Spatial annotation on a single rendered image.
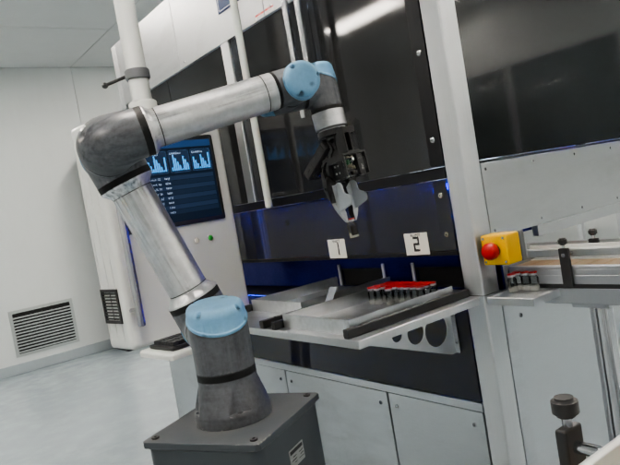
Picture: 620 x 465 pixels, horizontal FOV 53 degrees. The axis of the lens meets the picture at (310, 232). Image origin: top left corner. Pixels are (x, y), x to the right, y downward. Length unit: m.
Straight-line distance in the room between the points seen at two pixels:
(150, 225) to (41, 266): 5.42
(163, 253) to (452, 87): 0.78
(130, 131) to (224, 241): 1.16
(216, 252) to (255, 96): 1.11
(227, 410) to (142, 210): 0.43
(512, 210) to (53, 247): 5.57
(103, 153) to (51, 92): 5.77
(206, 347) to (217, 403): 0.11
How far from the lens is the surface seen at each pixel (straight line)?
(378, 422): 2.02
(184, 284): 1.32
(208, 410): 1.22
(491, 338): 1.60
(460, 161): 1.55
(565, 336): 1.87
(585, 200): 1.98
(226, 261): 2.29
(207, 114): 1.22
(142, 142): 1.19
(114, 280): 2.11
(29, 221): 6.70
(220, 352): 1.19
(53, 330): 6.74
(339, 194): 1.42
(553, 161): 1.86
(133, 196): 1.31
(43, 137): 6.85
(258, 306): 1.88
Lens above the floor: 1.19
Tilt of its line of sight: 3 degrees down
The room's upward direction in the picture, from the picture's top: 10 degrees counter-clockwise
